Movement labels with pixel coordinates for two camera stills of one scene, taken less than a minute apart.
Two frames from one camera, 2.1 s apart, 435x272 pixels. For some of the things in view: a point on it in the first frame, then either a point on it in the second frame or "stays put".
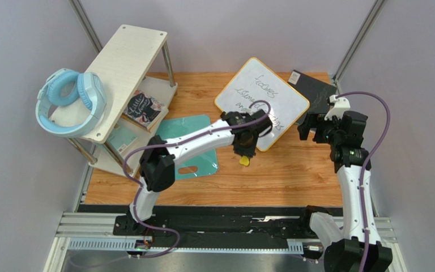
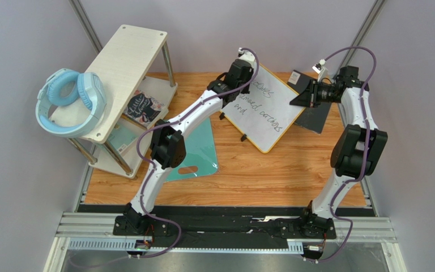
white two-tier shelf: [136, 73] stays put
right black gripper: [311, 125] to [312, 92]
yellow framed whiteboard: [255, 81] stays put
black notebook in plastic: [316, 92] stays put
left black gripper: [249, 152] to [247, 90]
